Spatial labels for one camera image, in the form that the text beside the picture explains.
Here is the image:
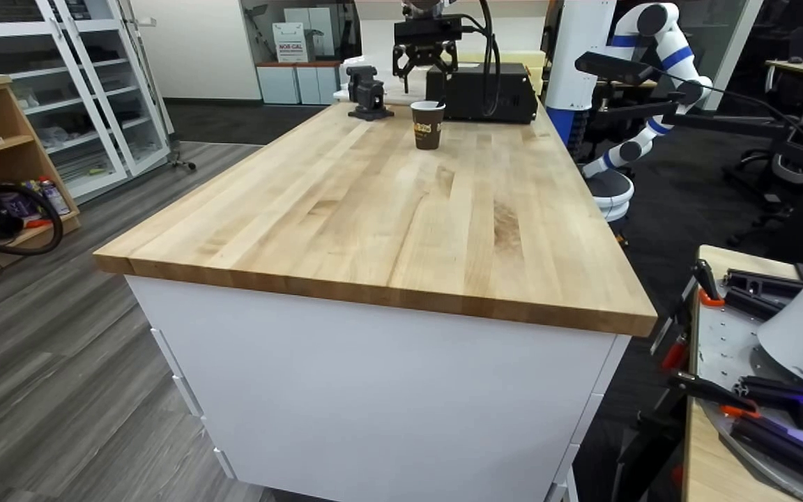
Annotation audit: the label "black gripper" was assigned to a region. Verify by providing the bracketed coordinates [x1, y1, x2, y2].
[394, 13, 463, 93]

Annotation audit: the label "brown paper coffee cup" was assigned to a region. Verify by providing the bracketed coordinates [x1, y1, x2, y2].
[410, 100, 447, 150]

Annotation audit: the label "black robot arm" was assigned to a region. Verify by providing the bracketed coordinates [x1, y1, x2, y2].
[389, 0, 501, 86]

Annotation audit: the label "black bench vise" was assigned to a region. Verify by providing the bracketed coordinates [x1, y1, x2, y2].
[345, 65, 388, 121]

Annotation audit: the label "black box on table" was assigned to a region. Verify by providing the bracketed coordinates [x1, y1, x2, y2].
[427, 65, 539, 123]

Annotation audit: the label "light blue storage bins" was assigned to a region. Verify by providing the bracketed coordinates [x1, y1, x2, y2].
[256, 65, 338, 105]

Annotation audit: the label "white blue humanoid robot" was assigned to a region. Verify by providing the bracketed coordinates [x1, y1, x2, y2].
[575, 0, 716, 222]

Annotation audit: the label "white glass door cabinet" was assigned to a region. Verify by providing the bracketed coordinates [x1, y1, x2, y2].
[0, 0, 169, 201]

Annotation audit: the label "white table cabinet base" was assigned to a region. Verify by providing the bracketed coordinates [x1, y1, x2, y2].
[132, 277, 626, 502]

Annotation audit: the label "black orange clamp tool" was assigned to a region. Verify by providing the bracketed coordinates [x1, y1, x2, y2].
[693, 259, 803, 320]

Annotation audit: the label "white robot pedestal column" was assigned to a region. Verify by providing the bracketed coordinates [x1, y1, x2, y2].
[544, 0, 618, 150]

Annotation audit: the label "black cable bundle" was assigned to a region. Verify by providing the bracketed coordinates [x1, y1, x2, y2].
[0, 181, 66, 259]

